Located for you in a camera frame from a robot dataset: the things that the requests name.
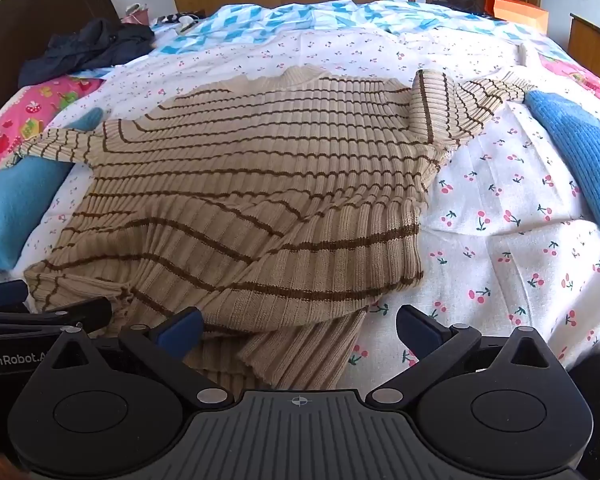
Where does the wooden cabinet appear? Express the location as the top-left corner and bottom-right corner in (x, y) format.
(567, 12), (600, 93)

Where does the blue knit garment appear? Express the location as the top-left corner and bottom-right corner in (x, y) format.
(524, 89), (600, 248)

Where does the dark navy jacket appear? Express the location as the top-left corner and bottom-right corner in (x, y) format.
(17, 17), (156, 88)

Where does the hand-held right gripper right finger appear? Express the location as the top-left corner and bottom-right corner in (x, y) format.
(366, 304), (557, 407)

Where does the blue white checked blanket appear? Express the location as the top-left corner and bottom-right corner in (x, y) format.
(150, 0), (571, 61)

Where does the pink printed cloth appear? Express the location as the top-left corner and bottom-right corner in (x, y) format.
(537, 52), (600, 107)

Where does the white cherry-print bedsheet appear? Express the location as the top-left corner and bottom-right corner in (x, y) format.
(0, 25), (600, 391)

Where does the orange box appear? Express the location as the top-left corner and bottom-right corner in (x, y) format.
(484, 0), (550, 33)

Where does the pink fruit-print pillow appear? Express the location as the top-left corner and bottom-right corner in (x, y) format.
(0, 74), (106, 196)

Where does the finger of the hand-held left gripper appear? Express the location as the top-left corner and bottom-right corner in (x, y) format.
(0, 280), (29, 314)
(0, 297), (114, 341)

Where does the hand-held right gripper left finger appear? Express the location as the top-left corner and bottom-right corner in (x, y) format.
(41, 306), (234, 407)

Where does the dark wooden headboard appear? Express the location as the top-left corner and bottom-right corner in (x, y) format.
(0, 0), (126, 136)

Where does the pink bag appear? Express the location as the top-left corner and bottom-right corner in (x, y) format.
(121, 2), (151, 25)

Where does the beige brown-striped knit sweater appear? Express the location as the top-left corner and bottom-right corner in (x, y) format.
(17, 65), (536, 393)

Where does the black white patterned cloth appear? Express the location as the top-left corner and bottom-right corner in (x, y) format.
(152, 10), (206, 27)

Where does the teal felt garment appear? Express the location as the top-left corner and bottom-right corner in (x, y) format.
(0, 107), (103, 271)

